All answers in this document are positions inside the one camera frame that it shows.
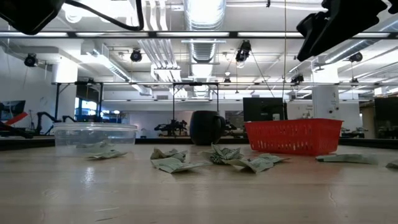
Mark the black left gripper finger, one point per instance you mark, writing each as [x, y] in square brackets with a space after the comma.
[28, 15]

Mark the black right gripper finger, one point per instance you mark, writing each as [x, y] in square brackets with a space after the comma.
[342, 18]
[308, 25]

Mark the red robot arm link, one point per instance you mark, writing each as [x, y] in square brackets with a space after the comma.
[17, 118]

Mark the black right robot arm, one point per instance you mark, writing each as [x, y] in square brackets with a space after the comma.
[394, 5]

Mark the black ceiling spotlight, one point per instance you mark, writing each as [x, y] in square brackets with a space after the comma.
[297, 79]
[356, 57]
[243, 51]
[31, 60]
[136, 55]

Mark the white pillar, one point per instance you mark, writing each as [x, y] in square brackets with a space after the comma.
[325, 99]

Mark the black monitor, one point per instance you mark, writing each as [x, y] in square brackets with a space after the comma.
[264, 109]

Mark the dark cabinet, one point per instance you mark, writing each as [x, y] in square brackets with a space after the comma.
[387, 115]

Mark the red plastic basket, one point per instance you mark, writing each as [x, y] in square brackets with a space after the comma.
[295, 137]

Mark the clear plastic container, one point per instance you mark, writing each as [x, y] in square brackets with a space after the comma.
[62, 137]

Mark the dark mug green inside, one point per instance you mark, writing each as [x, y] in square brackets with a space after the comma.
[205, 127]

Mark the background robot station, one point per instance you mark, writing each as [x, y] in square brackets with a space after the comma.
[171, 127]

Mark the black background rig frame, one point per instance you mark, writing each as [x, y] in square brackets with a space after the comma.
[57, 102]
[196, 83]

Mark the dark wall monitor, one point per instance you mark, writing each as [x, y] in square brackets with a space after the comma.
[12, 109]

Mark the silver ventilation duct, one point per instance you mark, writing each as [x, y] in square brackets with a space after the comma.
[203, 46]

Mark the black overhead frame beam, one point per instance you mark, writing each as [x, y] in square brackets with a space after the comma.
[152, 34]

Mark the black aluminium table frame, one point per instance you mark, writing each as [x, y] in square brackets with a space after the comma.
[18, 143]

